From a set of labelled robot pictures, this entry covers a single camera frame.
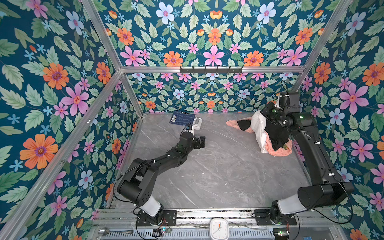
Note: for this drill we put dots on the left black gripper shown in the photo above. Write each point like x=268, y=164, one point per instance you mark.
x=202, y=144

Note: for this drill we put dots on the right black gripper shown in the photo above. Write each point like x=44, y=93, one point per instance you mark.
x=266, y=110

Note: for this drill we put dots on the white cloth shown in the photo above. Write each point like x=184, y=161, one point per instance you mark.
x=258, y=125

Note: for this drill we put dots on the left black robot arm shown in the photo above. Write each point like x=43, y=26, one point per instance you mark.
x=138, y=182

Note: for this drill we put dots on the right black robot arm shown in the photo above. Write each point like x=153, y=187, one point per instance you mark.
x=328, y=188

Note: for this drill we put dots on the black cloth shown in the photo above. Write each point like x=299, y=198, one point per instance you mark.
x=277, y=133

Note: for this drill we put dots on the pink cloth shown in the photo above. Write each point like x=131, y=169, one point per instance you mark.
x=245, y=126

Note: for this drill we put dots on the white plastic clip device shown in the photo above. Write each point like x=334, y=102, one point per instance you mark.
x=197, y=123

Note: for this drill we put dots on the dark blue card packet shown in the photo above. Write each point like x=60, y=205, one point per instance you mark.
x=182, y=119

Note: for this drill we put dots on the white square clock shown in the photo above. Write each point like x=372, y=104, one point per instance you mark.
x=219, y=229

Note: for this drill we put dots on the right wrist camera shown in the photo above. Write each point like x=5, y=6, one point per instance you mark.
x=289, y=102

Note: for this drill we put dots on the black hook rail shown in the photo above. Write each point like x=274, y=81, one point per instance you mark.
x=208, y=70

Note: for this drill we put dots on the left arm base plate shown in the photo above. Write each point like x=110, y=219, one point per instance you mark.
x=163, y=218

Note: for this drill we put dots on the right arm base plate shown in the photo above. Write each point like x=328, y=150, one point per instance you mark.
x=266, y=217

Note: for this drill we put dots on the aluminium front rail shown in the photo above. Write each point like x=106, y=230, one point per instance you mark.
x=240, y=217

